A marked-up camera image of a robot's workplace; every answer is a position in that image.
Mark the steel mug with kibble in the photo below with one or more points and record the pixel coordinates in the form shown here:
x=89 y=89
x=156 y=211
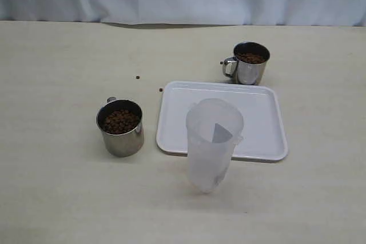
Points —
x=120 y=123
x=247 y=64

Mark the translucent plastic container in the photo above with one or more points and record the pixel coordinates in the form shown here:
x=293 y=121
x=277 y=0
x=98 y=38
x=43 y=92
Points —
x=214 y=129

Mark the white plastic tray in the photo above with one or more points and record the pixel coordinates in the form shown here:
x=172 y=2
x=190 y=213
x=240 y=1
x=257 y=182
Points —
x=263 y=133

